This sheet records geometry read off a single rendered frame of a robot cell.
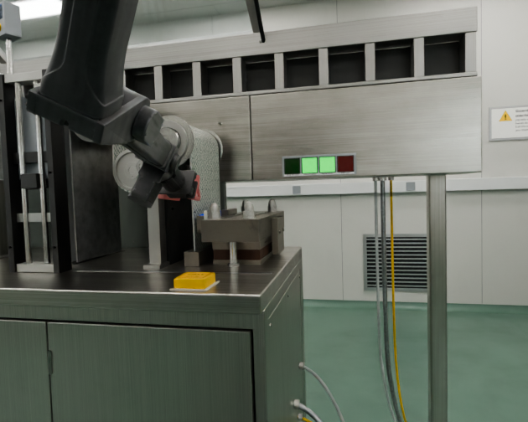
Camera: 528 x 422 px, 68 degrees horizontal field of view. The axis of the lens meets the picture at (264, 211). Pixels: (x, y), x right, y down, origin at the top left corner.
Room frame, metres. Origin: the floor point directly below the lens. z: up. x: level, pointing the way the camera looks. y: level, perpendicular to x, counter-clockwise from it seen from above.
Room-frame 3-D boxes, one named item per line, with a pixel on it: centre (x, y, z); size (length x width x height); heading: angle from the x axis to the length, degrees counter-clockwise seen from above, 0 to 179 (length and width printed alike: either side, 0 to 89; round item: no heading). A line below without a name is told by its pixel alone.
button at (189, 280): (0.86, 0.16, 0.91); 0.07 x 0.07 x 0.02; 77
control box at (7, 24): (1.27, 0.79, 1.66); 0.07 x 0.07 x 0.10; 56
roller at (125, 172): (1.27, 0.35, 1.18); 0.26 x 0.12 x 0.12; 167
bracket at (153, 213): (1.09, 0.30, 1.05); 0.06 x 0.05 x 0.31; 167
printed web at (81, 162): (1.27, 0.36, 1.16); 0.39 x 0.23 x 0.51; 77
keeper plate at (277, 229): (1.23, -0.04, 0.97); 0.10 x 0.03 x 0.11; 167
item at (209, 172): (1.22, 0.18, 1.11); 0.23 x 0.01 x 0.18; 167
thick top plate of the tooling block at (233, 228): (1.24, 0.05, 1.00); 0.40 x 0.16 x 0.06; 167
